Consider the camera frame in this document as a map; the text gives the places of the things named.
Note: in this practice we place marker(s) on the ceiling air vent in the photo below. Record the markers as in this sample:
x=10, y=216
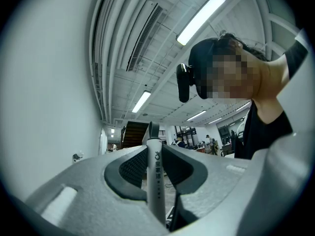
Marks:
x=145, y=36

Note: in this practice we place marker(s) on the wall holder with paper roll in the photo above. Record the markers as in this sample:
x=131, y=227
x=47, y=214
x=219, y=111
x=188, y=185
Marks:
x=77, y=156

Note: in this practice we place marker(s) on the person's head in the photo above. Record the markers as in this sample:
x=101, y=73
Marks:
x=241, y=77

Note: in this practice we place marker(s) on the black head-mounted camera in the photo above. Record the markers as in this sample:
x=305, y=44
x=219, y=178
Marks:
x=183, y=87

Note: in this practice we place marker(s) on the person's black shirt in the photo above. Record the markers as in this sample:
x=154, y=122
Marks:
x=261, y=136

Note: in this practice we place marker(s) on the white labelled tube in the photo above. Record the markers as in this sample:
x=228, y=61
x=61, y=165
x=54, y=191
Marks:
x=156, y=181

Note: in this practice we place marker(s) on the dark wooden staircase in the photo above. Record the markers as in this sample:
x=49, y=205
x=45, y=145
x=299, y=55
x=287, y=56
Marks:
x=134, y=134

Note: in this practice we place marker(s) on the long ceiling light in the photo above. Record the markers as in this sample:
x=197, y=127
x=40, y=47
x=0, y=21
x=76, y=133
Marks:
x=196, y=115
x=141, y=101
x=200, y=18

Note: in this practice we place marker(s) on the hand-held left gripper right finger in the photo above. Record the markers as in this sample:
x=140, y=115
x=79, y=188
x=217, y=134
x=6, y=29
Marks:
x=211, y=185

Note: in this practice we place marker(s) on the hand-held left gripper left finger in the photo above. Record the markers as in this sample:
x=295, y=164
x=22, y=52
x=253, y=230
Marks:
x=93, y=195

